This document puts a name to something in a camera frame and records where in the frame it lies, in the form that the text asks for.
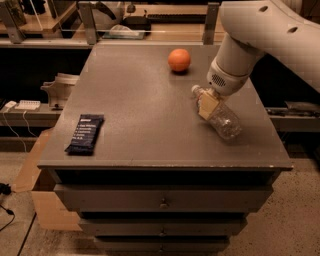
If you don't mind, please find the black device on shelf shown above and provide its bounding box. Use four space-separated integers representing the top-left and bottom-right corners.
121 16 151 34

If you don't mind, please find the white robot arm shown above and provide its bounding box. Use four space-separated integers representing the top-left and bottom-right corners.
199 0 320 120

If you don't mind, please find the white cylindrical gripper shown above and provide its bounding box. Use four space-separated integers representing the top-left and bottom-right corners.
198 59 248 120

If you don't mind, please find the black floor cable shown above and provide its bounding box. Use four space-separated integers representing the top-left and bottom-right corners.
0 182 16 232

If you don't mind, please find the grey drawer cabinet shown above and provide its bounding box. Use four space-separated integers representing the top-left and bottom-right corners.
39 45 291 253

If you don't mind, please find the orange fruit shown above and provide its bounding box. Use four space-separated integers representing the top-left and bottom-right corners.
168 49 191 72

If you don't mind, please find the white plastic bracket part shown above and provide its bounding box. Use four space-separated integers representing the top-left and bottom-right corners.
40 73 79 109

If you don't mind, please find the white power strip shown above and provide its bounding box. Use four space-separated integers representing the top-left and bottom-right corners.
15 100 41 111

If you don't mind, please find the dark blue rxbar wrapper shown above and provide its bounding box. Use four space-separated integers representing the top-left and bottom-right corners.
65 114 104 155

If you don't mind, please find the clear plastic water bottle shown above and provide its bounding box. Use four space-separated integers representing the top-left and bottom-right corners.
191 85 242 140

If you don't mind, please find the cardboard box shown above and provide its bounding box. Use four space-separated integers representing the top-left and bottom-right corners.
12 129 81 231

